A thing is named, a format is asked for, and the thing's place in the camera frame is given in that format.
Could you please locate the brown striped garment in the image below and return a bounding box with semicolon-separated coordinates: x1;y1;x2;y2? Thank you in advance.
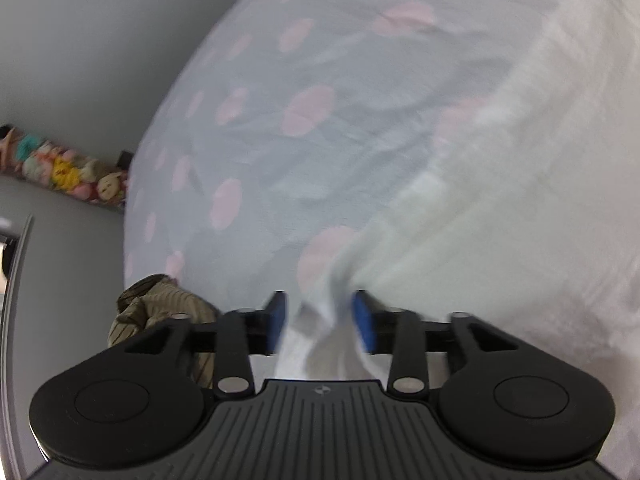
107;273;222;391

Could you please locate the white crinkled garment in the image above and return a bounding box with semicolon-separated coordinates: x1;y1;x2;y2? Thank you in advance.
277;0;640;480

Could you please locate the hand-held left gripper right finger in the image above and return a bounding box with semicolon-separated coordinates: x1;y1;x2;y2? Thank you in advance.
351;290;522;395

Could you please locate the window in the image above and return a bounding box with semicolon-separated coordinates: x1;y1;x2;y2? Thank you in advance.
0;217;18;283

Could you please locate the clear tube of plush toys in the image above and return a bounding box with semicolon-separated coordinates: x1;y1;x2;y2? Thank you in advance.
0;124;130;216

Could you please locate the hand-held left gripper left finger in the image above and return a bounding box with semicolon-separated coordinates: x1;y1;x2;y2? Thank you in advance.
122;290;290;395

